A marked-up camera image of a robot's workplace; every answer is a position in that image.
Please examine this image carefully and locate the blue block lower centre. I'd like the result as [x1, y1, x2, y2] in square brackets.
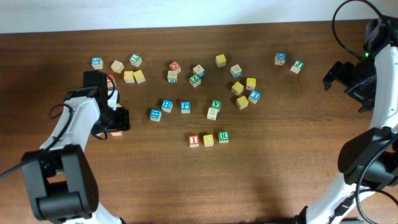
[149, 109, 162, 122]

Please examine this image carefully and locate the plain wooden block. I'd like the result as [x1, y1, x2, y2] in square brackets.
[111, 60, 124, 73]

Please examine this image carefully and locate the red block upper left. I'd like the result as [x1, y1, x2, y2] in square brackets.
[106, 74, 116, 89]

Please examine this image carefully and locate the pale wooden block centre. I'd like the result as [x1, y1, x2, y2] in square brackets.
[206, 108, 218, 121]

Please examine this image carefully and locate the blue block far left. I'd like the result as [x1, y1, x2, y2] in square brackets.
[91, 57, 103, 70]

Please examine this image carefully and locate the red number block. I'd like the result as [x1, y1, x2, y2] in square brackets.
[169, 61, 181, 73]

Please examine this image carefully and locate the yellow block lower cluster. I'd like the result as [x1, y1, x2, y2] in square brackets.
[236, 96, 249, 110]

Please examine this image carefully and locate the green R block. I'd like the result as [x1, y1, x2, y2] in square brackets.
[218, 131, 229, 144]

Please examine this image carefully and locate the green Z block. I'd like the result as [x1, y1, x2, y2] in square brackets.
[189, 74, 201, 88]

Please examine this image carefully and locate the green J block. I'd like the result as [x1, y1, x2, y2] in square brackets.
[290, 60, 304, 74]

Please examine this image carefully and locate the yellow block right pair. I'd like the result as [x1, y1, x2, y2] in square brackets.
[133, 70, 146, 83]

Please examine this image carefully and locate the yellow block centre right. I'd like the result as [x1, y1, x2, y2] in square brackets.
[231, 82, 244, 96]

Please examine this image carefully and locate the red I block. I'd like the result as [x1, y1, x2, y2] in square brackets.
[188, 135, 200, 147]

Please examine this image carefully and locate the yellow block left pair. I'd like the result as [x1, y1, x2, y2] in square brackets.
[123, 71, 135, 83]

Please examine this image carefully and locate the blue block right cluster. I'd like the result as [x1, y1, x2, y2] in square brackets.
[248, 90, 261, 104]

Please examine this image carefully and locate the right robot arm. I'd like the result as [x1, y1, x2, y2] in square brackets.
[292, 16, 397, 223]

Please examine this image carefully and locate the yellow block top centre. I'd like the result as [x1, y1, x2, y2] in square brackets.
[215, 54, 226, 68]

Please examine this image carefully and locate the blue X block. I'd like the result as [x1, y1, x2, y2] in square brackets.
[274, 52, 286, 65]

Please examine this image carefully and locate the wooden block blue side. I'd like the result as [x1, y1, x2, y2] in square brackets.
[193, 65, 205, 78]

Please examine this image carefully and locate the red A block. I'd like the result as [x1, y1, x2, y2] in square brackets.
[110, 131, 123, 136]

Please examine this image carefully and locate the blue P block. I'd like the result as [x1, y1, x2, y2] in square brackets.
[180, 101, 191, 114]

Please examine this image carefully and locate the green L block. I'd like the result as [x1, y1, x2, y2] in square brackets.
[129, 54, 142, 67]

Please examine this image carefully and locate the wooden block green side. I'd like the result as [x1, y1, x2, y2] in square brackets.
[167, 70, 178, 83]

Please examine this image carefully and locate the yellow block upper right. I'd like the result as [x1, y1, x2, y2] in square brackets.
[246, 78, 256, 90]

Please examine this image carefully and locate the green V block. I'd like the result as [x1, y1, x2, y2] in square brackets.
[211, 100, 222, 112]

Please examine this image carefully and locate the wooden block blue edge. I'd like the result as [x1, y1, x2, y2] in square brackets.
[230, 64, 243, 78]

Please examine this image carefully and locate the yellow C block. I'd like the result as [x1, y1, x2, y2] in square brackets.
[203, 134, 214, 147]

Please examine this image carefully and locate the yellow block pair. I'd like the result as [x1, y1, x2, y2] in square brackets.
[123, 71, 135, 83]
[133, 70, 146, 83]

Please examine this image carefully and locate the blue H block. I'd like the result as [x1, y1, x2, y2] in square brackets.
[161, 100, 173, 113]

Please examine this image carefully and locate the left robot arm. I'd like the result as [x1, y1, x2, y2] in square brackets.
[21, 70, 130, 223]

